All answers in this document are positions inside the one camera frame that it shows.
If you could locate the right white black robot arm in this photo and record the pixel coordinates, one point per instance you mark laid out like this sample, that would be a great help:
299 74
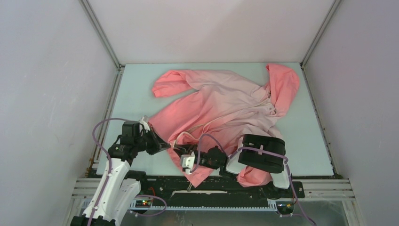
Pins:
266 154

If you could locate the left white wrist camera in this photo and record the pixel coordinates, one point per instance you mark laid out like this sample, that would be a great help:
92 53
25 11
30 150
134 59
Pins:
144 122

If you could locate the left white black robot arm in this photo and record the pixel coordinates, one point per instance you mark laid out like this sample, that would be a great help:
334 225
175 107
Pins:
119 185

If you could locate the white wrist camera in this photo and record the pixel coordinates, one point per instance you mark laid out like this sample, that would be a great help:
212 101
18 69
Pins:
144 122
187 162

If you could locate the pink zip-up hooded jacket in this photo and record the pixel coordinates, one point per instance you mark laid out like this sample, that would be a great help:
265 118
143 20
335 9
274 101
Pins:
223 107

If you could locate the aluminium frame rail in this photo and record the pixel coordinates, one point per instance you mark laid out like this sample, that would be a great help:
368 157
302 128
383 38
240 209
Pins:
306 189

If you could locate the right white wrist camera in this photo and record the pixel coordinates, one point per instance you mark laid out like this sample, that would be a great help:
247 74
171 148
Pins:
187 162

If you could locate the right circuit board with wires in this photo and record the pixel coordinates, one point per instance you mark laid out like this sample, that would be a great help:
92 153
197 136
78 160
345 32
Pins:
285 209

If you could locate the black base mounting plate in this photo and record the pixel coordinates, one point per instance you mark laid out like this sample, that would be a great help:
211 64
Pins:
221 201

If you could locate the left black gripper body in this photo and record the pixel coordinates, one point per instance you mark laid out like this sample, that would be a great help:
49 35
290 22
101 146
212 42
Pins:
148 142

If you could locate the left circuit board with LEDs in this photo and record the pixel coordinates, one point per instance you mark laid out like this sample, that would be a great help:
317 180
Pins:
143 204

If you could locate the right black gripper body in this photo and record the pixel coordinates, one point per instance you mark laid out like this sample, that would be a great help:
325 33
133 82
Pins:
204 161

